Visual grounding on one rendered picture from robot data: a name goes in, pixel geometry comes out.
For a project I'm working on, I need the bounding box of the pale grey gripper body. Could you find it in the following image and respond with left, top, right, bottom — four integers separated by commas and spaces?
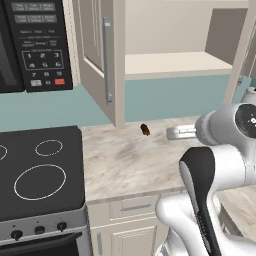
166, 124, 198, 141

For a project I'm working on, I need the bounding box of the beige cabinet door seen edge-on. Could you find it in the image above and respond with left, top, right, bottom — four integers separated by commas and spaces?
222, 0, 256, 105

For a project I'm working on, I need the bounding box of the small brown food item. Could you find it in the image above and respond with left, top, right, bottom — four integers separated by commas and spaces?
139, 123, 151, 137

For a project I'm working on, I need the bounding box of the pale grey rounded object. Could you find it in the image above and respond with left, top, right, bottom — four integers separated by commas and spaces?
241, 86, 256, 105

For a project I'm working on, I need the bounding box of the beige drawer front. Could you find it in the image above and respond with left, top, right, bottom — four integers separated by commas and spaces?
109, 195, 160, 221

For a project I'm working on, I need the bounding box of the beige base cupboard door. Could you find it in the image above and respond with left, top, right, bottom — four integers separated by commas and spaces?
90, 222, 169, 256

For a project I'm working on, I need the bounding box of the black glass hob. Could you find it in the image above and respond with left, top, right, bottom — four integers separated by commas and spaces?
0, 125, 86, 223

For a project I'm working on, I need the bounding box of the black oven knob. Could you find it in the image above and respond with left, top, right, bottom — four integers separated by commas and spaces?
10, 229, 24, 242
56, 221, 68, 233
34, 225, 46, 236

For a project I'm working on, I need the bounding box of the black microwave oven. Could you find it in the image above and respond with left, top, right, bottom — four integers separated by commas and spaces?
0, 0, 74, 94

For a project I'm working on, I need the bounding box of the silver oven with black door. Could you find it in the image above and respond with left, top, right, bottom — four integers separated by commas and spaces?
0, 205, 93, 256

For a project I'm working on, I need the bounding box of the beige wall cabinet with shelf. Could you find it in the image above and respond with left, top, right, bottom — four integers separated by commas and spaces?
124, 0, 256, 82

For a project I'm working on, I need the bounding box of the silver drawer handle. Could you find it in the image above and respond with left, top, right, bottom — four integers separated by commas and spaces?
120, 203, 153, 213

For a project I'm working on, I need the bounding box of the long silver cabinet door handle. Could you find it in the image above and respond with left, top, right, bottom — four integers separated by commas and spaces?
102, 16, 114, 105

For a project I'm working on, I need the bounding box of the beige cabinet door with handle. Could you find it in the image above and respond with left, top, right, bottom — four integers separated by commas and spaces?
71, 0, 127, 129

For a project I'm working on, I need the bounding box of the silver base cupboard handle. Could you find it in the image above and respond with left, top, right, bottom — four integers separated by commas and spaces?
96, 231, 104, 256

